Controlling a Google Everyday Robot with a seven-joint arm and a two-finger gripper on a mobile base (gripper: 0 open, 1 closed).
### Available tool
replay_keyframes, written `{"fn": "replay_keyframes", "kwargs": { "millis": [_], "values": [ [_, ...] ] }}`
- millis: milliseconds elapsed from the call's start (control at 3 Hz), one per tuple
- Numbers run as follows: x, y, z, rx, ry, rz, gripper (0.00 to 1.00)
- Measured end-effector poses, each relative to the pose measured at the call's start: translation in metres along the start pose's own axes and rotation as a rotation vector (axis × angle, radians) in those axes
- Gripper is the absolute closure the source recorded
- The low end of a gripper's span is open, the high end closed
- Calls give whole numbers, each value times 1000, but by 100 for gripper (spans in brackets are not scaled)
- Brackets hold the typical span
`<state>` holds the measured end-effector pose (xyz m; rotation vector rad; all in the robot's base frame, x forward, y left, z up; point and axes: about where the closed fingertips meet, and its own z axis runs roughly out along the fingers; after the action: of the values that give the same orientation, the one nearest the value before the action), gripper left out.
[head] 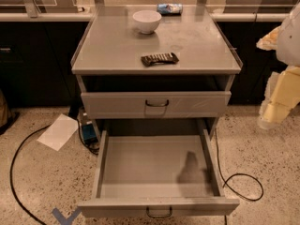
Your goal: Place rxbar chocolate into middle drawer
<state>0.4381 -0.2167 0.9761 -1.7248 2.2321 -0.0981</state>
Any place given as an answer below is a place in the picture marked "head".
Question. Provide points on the white ceramic bowl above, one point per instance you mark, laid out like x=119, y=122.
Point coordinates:
x=146, y=21

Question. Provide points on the closed grey top drawer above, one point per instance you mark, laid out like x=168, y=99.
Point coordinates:
x=110, y=105

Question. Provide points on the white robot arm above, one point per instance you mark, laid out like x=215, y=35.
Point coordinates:
x=285, y=40

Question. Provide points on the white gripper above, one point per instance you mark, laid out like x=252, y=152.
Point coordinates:
x=291, y=46

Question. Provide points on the grey drawer cabinet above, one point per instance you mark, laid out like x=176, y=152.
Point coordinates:
x=109, y=57

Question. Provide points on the blue power box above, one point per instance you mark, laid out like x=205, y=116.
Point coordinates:
x=88, y=133

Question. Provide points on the blue snack bag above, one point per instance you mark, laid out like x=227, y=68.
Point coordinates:
x=170, y=9

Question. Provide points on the black middle drawer handle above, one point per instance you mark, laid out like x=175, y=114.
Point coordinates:
x=155, y=213

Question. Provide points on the black drawer handle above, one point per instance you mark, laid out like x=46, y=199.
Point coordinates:
x=155, y=213
x=161, y=104

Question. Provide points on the blue tape mark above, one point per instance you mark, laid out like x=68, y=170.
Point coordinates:
x=65, y=220

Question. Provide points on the white paper sheet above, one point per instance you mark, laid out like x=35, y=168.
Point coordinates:
x=59, y=132

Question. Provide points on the black top drawer handle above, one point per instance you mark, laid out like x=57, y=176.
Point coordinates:
x=161, y=104

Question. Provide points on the open grey middle drawer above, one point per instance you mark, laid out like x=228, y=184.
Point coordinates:
x=136, y=172

